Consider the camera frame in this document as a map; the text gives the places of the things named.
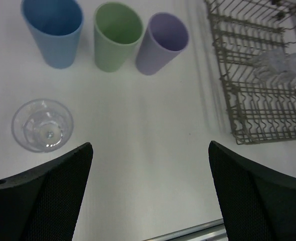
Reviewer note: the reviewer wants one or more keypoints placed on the clear glass cup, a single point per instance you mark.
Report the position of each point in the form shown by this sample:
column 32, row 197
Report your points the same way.
column 271, row 67
column 42, row 125

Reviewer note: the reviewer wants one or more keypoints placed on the purple plastic cup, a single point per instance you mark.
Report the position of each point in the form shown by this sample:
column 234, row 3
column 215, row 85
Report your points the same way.
column 166, row 36

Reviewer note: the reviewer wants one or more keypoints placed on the green plastic cup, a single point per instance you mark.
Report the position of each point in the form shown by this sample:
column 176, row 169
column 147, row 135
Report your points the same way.
column 117, row 30

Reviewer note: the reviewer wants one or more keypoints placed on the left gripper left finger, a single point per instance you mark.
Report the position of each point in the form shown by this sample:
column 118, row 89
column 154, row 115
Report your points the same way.
column 43, row 203

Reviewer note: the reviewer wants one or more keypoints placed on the grey wire dish rack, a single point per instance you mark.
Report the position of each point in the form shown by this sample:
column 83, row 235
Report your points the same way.
column 259, row 111

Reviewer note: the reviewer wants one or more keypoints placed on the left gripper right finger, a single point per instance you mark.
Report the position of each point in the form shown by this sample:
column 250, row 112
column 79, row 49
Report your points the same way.
column 256, row 202

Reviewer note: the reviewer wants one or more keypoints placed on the aluminium mounting rail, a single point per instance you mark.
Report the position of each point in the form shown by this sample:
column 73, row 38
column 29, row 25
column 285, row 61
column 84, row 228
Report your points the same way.
column 214, row 230

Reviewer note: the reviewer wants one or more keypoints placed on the blue plastic cup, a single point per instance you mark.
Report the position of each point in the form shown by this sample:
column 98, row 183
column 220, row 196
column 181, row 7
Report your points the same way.
column 56, row 27

